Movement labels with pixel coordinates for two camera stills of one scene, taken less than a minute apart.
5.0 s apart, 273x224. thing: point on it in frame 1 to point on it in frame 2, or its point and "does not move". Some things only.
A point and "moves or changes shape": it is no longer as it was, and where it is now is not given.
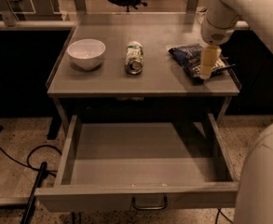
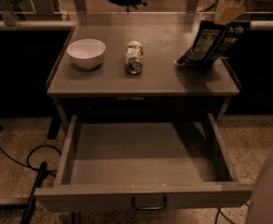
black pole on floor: (28, 214) does not move
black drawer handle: (149, 208) does not move
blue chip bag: (191, 57) moves or changes shape
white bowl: (87, 52) does not move
